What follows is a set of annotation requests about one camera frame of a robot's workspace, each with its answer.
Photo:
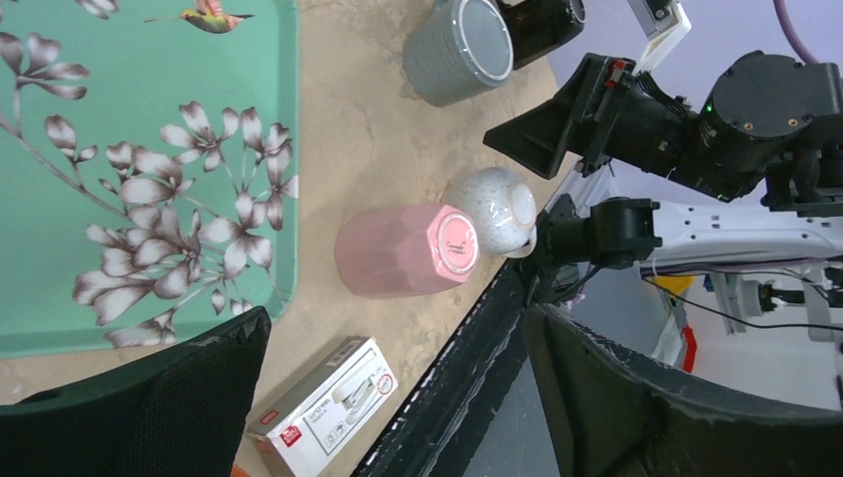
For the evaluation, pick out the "orange mug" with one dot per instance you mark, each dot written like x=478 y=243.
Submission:
x=237 y=471

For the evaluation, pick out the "grey ribbed mug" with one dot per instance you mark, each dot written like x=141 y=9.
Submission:
x=462 y=49

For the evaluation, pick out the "green floral tray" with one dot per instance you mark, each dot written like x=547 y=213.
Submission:
x=149 y=169

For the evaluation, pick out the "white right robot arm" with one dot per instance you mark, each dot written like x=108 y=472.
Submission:
x=767 y=119

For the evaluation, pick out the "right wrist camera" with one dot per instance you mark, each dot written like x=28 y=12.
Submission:
x=665 y=24

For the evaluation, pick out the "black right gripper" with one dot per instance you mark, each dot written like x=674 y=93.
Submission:
x=604 y=111

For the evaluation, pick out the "small white cardboard box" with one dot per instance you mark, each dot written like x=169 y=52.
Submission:
x=305 y=428

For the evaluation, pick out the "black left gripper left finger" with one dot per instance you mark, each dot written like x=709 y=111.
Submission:
x=181 y=411

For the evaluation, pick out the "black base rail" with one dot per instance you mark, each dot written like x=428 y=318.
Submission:
x=476 y=410

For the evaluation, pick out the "pink faceted mug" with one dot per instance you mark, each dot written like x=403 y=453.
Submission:
x=416 y=250

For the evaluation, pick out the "black mug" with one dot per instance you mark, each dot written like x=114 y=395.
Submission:
x=537 y=27

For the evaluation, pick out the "white speckled mug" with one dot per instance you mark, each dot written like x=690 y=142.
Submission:
x=503 y=210

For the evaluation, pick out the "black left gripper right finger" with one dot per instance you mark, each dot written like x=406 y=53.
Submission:
x=612 y=411

